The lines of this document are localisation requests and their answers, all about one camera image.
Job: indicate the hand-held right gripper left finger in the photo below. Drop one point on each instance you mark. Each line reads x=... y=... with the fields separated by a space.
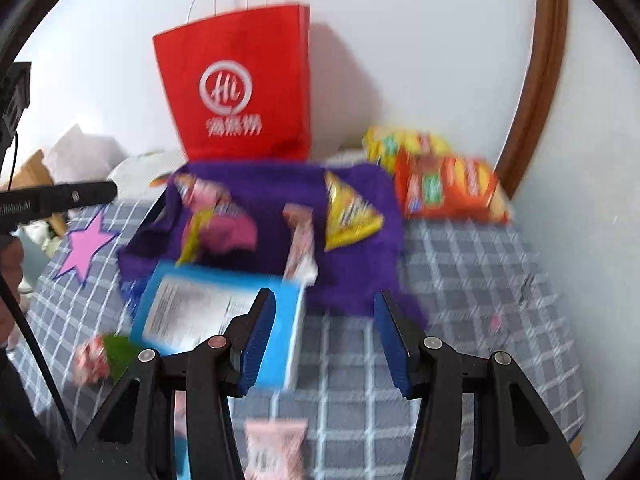
x=257 y=345

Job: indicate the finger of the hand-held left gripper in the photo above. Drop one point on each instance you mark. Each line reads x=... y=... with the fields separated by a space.
x=85 y=195

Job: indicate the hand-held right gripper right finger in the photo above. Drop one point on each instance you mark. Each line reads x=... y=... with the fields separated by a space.
x=390 y=345

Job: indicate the purple cloth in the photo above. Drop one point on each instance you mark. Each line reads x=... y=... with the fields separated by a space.
x=350 y=270

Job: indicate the long pink white snack packet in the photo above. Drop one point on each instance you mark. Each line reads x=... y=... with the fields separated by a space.
x=300 y=245

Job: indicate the magenta snack packet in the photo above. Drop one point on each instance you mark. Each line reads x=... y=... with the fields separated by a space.
x=225 y=235

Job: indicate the pink orange snack packet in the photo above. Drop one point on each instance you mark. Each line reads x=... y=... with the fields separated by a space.
x=205 y=192

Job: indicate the green snack packet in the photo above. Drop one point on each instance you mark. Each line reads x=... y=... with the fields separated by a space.
x=122 y=355

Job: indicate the yellow triangular snack packet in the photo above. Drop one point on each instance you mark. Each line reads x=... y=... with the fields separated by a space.
x=350 y=215

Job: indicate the person's left hand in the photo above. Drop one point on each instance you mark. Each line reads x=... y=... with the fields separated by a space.
x=10 y=280

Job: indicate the white plastic bag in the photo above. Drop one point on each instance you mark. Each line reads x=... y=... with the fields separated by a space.
x=80 y=150

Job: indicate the pink paper star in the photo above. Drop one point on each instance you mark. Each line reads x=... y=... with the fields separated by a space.
x=85 y=245

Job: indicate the pale green items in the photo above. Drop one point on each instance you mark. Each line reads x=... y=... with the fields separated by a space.
x=40 y=245

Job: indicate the blue box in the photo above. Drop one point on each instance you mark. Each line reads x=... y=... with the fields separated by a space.
x=200 y=310

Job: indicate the grey grid tablecloth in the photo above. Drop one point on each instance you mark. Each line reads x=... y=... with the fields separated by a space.
x=450 y=270

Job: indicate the orange chip bag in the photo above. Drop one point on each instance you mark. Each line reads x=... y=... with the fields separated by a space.
x=450 y=185

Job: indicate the yellow chip bag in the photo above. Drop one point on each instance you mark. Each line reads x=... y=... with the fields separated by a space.
x=395 y=142

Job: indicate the red paper bag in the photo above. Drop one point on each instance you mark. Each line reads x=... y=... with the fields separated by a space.
x=240 y=50

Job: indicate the wooden door frame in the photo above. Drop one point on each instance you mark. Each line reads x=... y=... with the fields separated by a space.
x=540 y=85

